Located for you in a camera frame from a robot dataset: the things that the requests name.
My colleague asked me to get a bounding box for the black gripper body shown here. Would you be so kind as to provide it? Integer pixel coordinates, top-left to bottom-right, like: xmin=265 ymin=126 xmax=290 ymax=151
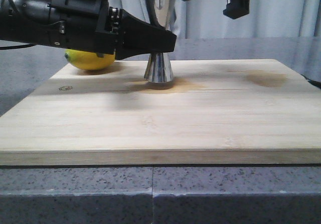
xmin=50 ymin=0 xmax=123 ymax=54
xmin=223 ymin=0 xmax=250 ymax=19

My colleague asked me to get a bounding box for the yellow lemon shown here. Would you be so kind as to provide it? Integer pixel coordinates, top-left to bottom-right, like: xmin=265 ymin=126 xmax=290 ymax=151
xmin=65 ymin=49 xmax=115 ymax=70

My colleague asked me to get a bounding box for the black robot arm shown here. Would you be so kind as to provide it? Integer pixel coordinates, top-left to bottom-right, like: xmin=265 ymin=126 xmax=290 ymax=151
xmin=1 ymin=0 xmax=177 ymax=60

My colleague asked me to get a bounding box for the wooden cutting board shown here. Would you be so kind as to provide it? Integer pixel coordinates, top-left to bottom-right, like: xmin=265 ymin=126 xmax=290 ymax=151
xmin=1 ymin=59 xmax=320 ymax=166

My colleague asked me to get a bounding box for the steel double jigger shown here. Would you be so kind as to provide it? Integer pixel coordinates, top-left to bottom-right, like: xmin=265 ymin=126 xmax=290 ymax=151
xmin=144 ymin=0 xmax=176 ymax=84

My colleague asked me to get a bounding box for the grey curtain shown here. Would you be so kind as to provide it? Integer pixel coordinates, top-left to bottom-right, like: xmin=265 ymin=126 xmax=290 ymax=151
xmin=4 ymin=0 xmax=320 ymax=46

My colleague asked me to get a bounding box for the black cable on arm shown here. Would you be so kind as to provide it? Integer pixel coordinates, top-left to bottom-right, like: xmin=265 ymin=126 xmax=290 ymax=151
xmin=0 ymin=0 xmax=36 ymax=51

